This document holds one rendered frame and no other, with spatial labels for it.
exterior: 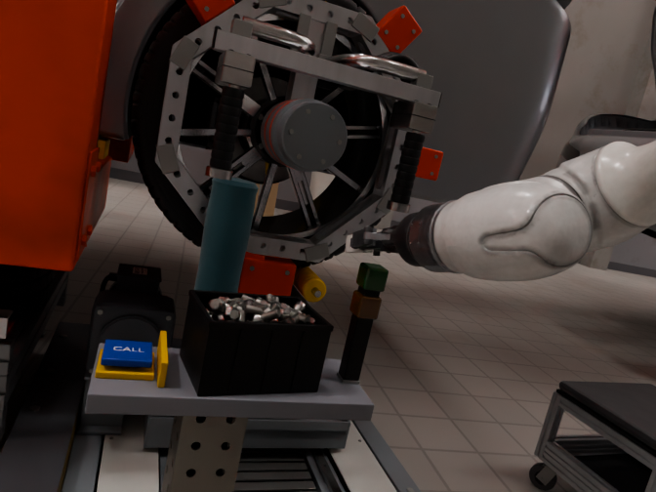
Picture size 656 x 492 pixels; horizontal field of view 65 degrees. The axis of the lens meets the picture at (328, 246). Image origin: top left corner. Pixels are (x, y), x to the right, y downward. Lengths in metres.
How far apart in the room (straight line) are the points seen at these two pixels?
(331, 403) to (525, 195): 0.47
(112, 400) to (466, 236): 0.52
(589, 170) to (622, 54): 7.99
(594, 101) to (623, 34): 0.94
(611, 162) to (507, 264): 0.17
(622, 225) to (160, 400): 0.63
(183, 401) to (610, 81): 8.06
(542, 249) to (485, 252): 0.06
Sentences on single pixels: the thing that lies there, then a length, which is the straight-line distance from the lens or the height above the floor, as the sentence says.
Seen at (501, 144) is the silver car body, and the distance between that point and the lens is 1.88.
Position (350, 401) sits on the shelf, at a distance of 0.87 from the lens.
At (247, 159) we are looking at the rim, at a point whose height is 0.77.
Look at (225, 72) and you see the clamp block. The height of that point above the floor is 0.91.
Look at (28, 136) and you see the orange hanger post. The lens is 1.02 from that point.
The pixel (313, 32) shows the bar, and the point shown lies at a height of 1.06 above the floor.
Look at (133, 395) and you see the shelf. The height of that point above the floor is 0.45.
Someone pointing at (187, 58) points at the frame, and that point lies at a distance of 1.09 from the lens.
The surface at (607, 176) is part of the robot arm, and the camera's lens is 0.64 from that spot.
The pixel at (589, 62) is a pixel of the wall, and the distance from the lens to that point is 8.28.
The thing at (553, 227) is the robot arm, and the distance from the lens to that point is 0.53.
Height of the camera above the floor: 0.83
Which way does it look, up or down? 10 degrees down
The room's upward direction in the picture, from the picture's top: 12 degrees clockwise
